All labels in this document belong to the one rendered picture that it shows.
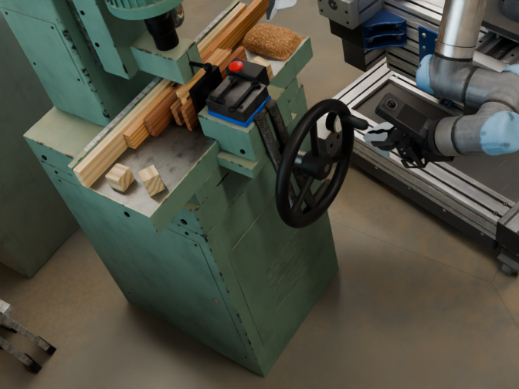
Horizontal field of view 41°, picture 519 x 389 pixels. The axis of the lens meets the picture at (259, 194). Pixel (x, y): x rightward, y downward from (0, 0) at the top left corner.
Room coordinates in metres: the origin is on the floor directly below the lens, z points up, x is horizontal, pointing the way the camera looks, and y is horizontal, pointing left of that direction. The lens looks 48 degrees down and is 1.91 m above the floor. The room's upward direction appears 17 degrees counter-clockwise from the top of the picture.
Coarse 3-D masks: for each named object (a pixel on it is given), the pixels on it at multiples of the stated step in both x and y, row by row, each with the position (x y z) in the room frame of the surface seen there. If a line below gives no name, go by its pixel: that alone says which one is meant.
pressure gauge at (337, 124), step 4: (332, 112) 1.29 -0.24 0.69; (328, 116) 1.29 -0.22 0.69; (332, 116) 1.28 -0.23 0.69; (336, 116) 1.28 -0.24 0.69; (328, 120) 1.28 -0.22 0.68; (332, 120) 1.27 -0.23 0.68; (336, 120) 1.27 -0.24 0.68; (340, 120) 1.28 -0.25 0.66; (328, 124) 1.27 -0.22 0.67; (332, 124) 1.27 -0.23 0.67; (336, 124) 1.27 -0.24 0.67; (340, 124) 1.28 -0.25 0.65; (328, 128) 1.27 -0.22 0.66; (332, 128) 1.27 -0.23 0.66; (336, 128) 1.27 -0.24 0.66; (340, 128) 1.28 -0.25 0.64; (332, 132) 1.30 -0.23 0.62; (336, 132) 1.26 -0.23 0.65; (340, 132) 1.27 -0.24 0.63
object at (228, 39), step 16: (256, 0) 1.49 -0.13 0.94; (240, 16) 1.44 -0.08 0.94; (256, 16) 1.46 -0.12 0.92; (224, 32) 1.40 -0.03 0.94; (240, 32) 1.41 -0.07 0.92; (208, 48) 1.36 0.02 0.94; (224, 48) 1.37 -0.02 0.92; (160, 96) 1.23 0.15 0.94; (144, 112) 1.20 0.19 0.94; (128, 128) 1.16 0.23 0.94; (144, 128) 1.17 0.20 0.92; (128, 144) 1.15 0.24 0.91
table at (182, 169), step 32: (288, 64) 1.27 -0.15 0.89; (288, 128) 1.10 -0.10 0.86; (128, 160) 1.11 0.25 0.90; (160, 160) 1.08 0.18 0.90; (192, 160) 1.05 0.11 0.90; (224, 160) 1.06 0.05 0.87; (96, 192) 1.05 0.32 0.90; (128, 192) 1.02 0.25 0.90; (160, 192) 0.99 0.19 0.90; (192, 192) 1.01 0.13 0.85; (160, 224) 0.94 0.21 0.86
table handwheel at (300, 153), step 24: (312, 120) 1.01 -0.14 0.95; (288, 144) 0.98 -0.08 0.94; (312, 144) 1.02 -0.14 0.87; (288, 168) 0.95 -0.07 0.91; (312, 168) 1.00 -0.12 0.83; (336, 168) 1.08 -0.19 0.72; (288, 192) 0.93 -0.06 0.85; (336, 192) 1.04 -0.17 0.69; (288, 216) 0.92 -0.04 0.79; (312, 216) 0.97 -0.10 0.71
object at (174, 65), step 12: (144, 36) 1.33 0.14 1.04; (132, 48) 1.31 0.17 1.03; (144, 48) 1.29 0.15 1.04; (156, 48) 1.28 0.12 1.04; (180, 48) 1.25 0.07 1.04; (192, 48) 1.25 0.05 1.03; (144, 60) 1.29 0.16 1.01; (156, 60) 1.26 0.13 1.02; (168, 60) 1.23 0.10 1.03; (180, 60) 1.22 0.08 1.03; (192, 60) 1.24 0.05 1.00; (156, 72) 1.27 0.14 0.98; (168, 72) 1.24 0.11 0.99; (180, 72) 1.21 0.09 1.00; (192, 72) 1.24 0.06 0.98
